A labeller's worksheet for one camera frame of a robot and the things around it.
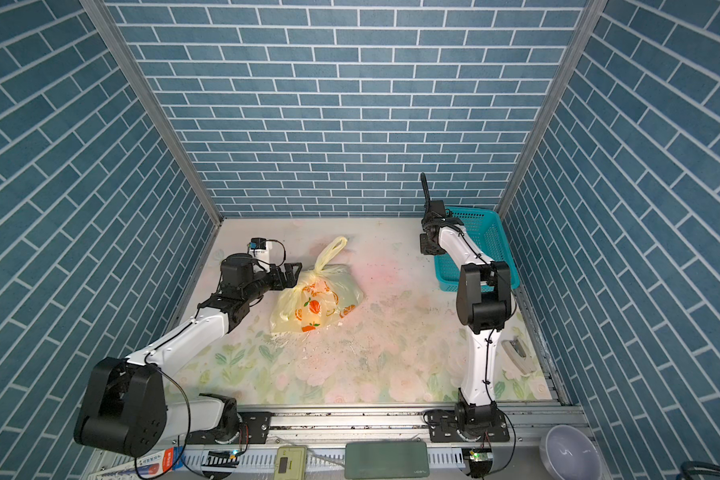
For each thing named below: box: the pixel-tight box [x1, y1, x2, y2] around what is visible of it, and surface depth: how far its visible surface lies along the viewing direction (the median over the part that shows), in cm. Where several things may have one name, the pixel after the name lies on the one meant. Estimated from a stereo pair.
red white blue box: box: [136, 446, 185, 480], surface depth 69 cm
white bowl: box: [540, 425, 603, 480], surface depth 69 cm
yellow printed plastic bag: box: [271, 236, 365, 332], surface depth 92 cm
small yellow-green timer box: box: [274, 446, 307, 480], surface depth 69 cm
